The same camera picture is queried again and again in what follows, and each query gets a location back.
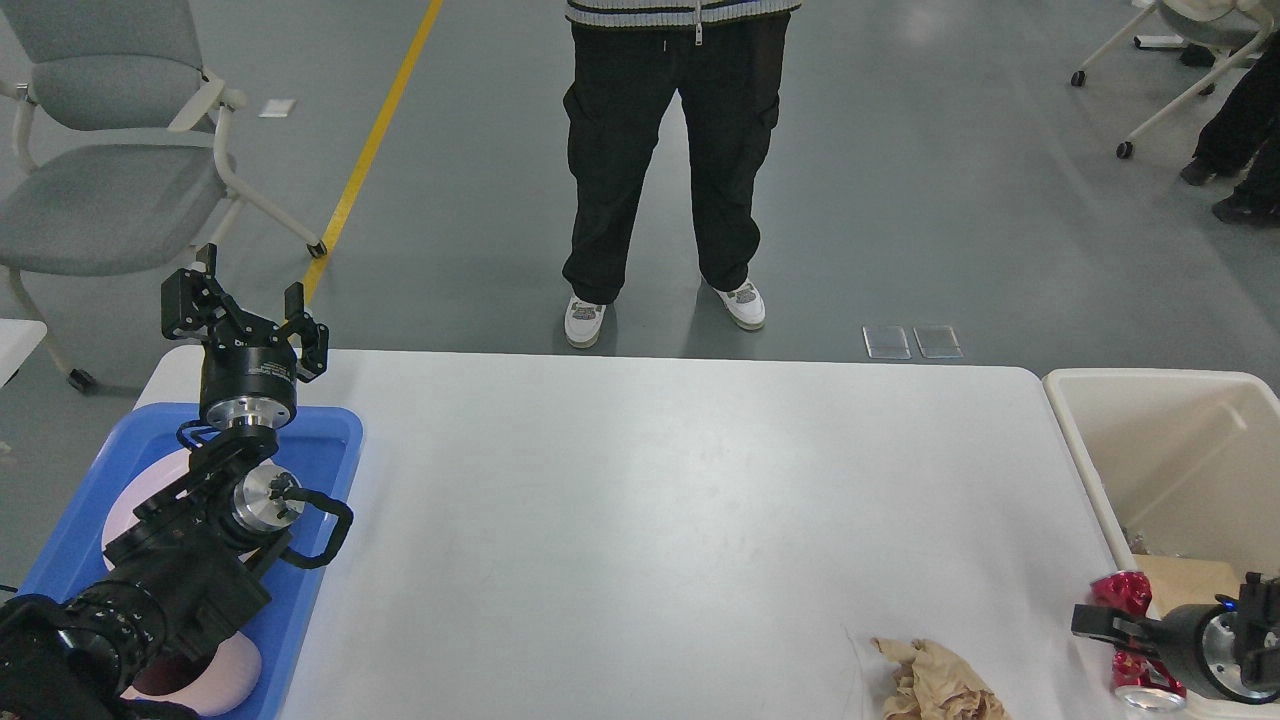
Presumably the crumpled brown paper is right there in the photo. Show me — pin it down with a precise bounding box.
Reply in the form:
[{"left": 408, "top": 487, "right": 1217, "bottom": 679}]
[{"left": 872, "top": 637, "right": 1011, "bottom": 719}]

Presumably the person in black trousers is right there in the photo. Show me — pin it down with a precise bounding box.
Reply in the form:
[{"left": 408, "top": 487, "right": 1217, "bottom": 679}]
[{"left": 561, "top": 0, "right": 804, "bottom": 350}]

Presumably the red crushed can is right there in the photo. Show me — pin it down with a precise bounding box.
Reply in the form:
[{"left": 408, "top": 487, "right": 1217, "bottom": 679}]
[{"left": 1091, "top": 570, "right": 1187, "bottom": 714}]

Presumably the white chair on right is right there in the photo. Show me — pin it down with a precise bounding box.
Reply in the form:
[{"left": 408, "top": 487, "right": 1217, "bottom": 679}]
[{"left": 1070, "top": 0, "right": 1280, "bottom": 161}]

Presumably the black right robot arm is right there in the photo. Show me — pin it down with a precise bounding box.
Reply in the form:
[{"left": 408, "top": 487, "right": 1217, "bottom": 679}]
[{"left": 1071, "top": 571, "right": 1279, "bottom": 705}]

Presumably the clear floor plate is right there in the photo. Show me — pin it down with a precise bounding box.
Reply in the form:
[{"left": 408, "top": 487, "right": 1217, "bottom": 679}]
[
  {"left": 861, "top": 325, "right": 913, "bottom": 360},
  {"left": 913, "top": 324, "right": 965, "bottom": 360}
]

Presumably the beige plastic bin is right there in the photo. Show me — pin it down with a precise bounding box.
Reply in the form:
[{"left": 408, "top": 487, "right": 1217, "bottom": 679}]
[{"left": 1044, "top": 369, "right": 1277, "bottom": 719}]

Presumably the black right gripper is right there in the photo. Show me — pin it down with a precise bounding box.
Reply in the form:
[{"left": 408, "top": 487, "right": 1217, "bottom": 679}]
[{"left": 1071, "top": 603, "right": 1256, "bottom": 705}]

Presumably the blue plastic tray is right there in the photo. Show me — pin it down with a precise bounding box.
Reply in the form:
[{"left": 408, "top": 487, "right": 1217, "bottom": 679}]
[{"left": 19, "top": 402, "right": 364, "bottom": 719}]

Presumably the pink plate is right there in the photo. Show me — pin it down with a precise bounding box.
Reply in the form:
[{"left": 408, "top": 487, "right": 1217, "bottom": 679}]
[{"left": 100, "top": 447, "right": 191, "bottom": 571}]

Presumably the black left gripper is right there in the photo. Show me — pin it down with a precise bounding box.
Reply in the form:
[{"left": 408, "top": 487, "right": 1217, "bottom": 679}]
[{"left": 161, "top": 243, "right": 330, "bottom": 427}]

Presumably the white side table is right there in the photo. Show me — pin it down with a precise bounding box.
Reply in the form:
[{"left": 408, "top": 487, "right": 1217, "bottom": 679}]
[{"left": 0, "top": 318, "right": 49, "bottom": 388}]

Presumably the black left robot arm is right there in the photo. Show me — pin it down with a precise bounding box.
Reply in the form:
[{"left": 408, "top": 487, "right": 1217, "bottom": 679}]
[{"left": 1, "top": 243, "right": 355, "bottom": 719}]

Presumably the pink mug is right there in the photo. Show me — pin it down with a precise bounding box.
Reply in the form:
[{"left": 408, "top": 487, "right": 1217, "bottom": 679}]
[{"left": 122, "top": 633, "right": 262, "bottom": 717}]

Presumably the brown paper bag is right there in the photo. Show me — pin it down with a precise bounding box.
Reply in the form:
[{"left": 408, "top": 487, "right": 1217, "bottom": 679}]
[{"left": 1134, "top": 555, "right": 1242, "bottom": 618}]

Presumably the clear floor plate left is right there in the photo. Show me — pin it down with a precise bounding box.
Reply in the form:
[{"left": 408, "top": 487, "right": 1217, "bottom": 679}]
[{"left": 861, "top": 325, "right": 913, "bottom": 360}]

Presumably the grey office chair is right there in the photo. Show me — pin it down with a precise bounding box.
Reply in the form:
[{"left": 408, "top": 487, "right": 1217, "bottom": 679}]
[{"left": 0, "top": 0, "right": 329, "bottom": 391}]

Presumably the clear floor plate right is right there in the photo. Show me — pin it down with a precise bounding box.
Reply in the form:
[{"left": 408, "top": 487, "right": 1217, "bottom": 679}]
[{"left": 913, "top": 324, "right": 965, "bottom": 360}]

